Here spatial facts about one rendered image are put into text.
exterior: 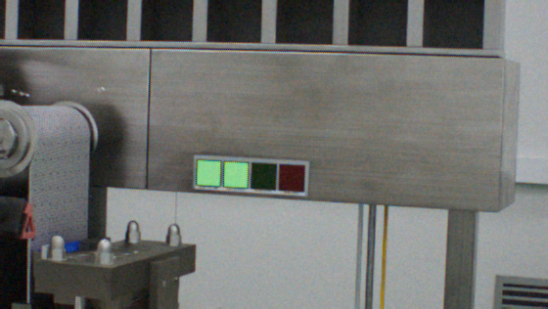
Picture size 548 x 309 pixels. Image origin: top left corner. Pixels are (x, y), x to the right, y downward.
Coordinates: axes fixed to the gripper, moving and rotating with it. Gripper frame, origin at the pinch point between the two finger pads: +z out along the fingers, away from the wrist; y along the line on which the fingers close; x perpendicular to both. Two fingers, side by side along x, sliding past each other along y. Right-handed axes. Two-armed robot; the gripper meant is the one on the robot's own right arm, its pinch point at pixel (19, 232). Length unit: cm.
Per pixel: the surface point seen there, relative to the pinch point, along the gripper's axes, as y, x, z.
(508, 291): 53, 85, 259
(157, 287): 21.0, -1.6, 20.0
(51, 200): -0.5, 10.1, 8.6
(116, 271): 19.5, -3.9, 5.0
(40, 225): -0.3, 4.3, 7.1
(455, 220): 71, 28, 46
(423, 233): 18, 104, 251
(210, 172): 23.2, 26.6, 27.0
